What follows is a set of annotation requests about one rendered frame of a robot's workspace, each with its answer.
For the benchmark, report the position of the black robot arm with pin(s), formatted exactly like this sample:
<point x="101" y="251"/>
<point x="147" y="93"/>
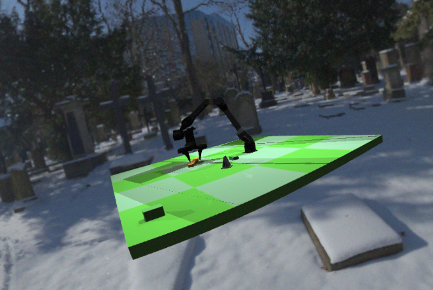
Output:
<point x="249" y="144"/>

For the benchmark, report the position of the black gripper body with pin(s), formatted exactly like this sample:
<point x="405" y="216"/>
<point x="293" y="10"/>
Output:
<point x="201" y="146"/>

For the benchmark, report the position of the orange bar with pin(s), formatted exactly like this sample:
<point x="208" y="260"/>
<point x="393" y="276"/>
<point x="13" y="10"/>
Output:
<point x="193" y="162"/>

